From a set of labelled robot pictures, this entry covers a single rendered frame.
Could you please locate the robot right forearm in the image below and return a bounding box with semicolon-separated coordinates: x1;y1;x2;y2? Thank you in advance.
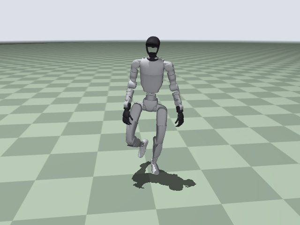
124;81;134;108

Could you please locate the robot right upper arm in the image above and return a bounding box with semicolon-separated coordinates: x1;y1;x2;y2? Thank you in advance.
129;59;142;89

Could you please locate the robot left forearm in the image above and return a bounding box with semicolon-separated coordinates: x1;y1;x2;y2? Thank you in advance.
172;84;183;110

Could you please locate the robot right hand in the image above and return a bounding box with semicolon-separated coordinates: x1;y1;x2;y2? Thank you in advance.
122;103;133;125

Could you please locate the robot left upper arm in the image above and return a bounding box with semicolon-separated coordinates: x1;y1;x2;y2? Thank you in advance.
164;61;178;91

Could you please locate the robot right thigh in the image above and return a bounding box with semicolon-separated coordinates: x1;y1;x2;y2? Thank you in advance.
126;102;143;145

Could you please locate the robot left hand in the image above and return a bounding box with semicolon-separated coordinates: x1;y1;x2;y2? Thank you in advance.
175;106;184;127

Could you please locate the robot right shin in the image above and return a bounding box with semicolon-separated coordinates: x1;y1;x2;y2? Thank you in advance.
126;138;144;147

